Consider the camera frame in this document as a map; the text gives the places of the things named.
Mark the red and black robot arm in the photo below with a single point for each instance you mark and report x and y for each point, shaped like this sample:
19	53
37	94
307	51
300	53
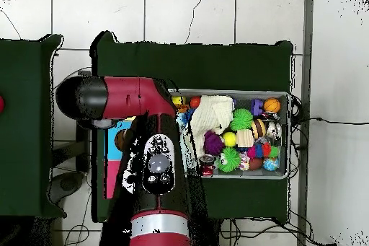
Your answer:
161	228

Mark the wooden box three holes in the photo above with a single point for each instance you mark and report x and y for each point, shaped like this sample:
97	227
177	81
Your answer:
114	174

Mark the cream waffle cloth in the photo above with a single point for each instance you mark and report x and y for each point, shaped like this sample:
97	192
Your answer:
213	110

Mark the purple spiky rubber toy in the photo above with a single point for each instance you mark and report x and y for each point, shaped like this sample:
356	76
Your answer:
212	143

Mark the yellow ball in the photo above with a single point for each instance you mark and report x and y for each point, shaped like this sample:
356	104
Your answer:
229	139

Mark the uncrushed red soda can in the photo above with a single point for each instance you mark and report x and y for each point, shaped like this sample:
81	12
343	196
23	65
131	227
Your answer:
207	166

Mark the plain green puffer ball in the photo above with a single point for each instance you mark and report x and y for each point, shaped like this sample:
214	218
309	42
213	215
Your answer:
241	119

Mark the green puffer toy white face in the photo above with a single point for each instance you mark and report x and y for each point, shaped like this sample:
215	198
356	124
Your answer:
229	158

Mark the ridged wooden block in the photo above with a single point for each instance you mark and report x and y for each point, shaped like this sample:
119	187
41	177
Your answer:
245	138

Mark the colourful patterned cloth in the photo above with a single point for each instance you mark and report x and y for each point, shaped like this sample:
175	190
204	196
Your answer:
244	162

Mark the wooden toy burger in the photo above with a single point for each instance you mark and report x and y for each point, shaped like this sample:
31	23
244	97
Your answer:
258	128

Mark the multicoloured fuzzy caterpillar toy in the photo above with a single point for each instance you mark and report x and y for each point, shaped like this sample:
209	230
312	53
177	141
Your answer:
265	150

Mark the grey rounded floor base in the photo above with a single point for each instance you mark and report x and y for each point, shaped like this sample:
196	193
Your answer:
67	184

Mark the dark green side table cloth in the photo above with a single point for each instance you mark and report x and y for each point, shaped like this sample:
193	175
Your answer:
26	113

